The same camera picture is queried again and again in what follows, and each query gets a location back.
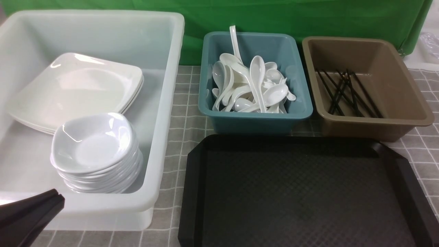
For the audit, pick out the stack of white square plates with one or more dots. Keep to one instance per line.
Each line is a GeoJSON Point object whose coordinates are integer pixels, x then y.
{"type": "Point", "coordinates": [133, 99]}

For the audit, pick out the brown plastic bin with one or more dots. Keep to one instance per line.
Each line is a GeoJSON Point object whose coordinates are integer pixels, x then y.
{"type": "Point", "coordinates": [385, 76]}

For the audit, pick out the large white plastic bin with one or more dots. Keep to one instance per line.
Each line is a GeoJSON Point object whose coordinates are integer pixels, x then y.
{"type": "Point", "coordinates": [30, 41]}

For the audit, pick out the green backdrop cloth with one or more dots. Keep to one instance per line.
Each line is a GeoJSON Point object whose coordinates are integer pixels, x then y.
{"type": "Point", "coordinates": [397, 21]}

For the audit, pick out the upright white spoon in bin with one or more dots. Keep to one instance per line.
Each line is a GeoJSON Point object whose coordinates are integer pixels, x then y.
{"type": "Point", "coordinates": [233, 35]}

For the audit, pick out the black serving tray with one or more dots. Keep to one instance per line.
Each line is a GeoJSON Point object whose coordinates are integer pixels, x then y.
{"type": "Point", "coordinates": [279, 191]}

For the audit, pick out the white soup spoon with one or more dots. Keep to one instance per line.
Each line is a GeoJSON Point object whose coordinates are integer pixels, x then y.
{"type": "Point", "coordinates": [257, 74]}

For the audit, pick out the grey checked tablecloth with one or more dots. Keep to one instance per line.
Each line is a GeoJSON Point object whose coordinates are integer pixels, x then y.
{"type": "Point", "coordinates": [185, 123]}

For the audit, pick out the large white square plate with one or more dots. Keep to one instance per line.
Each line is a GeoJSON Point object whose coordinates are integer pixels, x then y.
{"type": "Point", "coordinates": [75, 86]}

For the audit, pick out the stack of white bowls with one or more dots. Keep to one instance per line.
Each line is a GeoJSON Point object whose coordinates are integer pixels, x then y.
{"type": "Point", "coordinates": [97, 154]}

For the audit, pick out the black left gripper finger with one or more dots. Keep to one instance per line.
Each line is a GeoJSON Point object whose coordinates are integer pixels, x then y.
{"type": "Point", "coordinates": [21, 222]}

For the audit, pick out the teal plastic bin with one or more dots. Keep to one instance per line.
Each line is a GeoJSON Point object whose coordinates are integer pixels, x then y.
{"type": "Point", "coordinates": [272, 47]}

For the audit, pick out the pile of white soup spoons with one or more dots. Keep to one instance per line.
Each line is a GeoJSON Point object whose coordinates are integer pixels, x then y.
{"type": "Point", "coordinates": [234, 90]}

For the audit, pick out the black chopsticks in brown bin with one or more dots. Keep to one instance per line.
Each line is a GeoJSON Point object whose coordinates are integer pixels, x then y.
{"type": "Point", "coordinates": [348, 97]}

